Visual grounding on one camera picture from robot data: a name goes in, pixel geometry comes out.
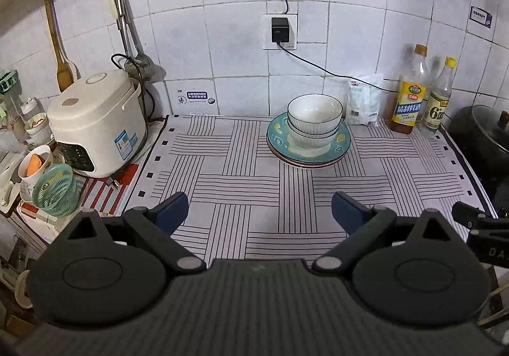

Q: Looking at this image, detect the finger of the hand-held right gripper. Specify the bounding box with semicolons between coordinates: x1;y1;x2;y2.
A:
452;200;490;230

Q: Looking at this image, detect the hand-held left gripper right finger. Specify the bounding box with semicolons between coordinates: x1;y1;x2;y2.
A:
312;192;450;273

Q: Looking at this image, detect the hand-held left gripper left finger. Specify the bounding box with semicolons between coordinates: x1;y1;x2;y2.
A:
67;192;206;273

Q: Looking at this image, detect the pink rabbit plate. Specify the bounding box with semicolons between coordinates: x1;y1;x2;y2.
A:
268;141;352;167

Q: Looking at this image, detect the blue fried egg plate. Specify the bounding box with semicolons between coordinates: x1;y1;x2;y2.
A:
266;111;353;163

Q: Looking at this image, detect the black wok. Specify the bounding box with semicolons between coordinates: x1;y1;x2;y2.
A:
449;104;509;182

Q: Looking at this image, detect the striped tablecloth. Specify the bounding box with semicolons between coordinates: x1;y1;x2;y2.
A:
126;113;499;262

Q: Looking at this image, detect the red striped cloth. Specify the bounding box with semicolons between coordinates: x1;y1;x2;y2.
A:
19;162;141;222

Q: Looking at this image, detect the glass wok lid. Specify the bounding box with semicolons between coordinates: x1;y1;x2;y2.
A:
471;105;509;150

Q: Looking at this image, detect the clear vinegar bottle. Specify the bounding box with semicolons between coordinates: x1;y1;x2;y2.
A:
420;56;457;137

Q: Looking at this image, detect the white seasoning bag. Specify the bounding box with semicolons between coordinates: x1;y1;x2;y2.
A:
345;73;385;127

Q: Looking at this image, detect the white rice cooker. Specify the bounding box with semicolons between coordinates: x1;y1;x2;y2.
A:
47;69;148;179

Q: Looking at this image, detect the green plastic basket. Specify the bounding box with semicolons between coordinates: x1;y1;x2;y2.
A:
31;164;80;218

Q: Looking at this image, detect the yellow label oil bottle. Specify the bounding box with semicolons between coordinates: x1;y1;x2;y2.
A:
388;44;430;135

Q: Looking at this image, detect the white cup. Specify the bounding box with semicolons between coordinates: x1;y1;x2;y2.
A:
17;145;55;204

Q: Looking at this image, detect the orange carrot piece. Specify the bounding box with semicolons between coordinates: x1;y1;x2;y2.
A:
26;154;43;177

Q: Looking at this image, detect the metal ladle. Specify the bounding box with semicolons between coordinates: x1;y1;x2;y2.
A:
113;0;166;80

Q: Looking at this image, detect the small white container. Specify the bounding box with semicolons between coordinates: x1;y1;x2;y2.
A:
20;99;53;147

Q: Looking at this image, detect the white tray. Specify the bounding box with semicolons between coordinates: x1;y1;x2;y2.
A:
0;152;25;214

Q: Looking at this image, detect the wooden spatula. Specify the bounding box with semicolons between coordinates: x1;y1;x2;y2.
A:
43;0;76;94

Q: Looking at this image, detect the black charger plug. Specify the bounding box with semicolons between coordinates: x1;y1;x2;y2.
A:
270;16;292;45

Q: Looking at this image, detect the green plastic tool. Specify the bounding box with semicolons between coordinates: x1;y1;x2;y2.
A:
0;69;20;94

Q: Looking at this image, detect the white wall sticker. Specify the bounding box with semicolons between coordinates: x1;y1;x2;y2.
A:
176;88;218;106

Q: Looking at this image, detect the black rice cooker cord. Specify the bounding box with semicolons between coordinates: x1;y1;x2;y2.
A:
105;53;156;190

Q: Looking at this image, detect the white wall socket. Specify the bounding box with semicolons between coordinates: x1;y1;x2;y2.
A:
261;13;298;51

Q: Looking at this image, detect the blue framed wall sticker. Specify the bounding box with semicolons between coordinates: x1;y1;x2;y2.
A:
469;5;494;29

